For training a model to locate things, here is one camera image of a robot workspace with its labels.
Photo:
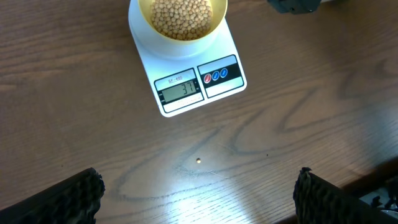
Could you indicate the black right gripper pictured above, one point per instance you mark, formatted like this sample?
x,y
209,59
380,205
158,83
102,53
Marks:
x,y
295,6

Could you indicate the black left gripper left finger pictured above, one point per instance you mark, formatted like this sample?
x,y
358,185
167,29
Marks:
x,y
74,200

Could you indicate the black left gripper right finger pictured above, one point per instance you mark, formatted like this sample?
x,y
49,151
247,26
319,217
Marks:
x,y
320,202

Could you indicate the soybeans in yellow bowl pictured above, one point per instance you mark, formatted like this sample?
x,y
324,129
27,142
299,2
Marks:
x,y
181,19

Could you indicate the yellow plastic bowl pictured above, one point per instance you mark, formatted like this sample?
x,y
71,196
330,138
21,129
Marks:
x,y
219,11

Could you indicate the white digital kitchen scale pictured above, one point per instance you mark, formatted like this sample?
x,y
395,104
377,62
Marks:
x,y
186,75

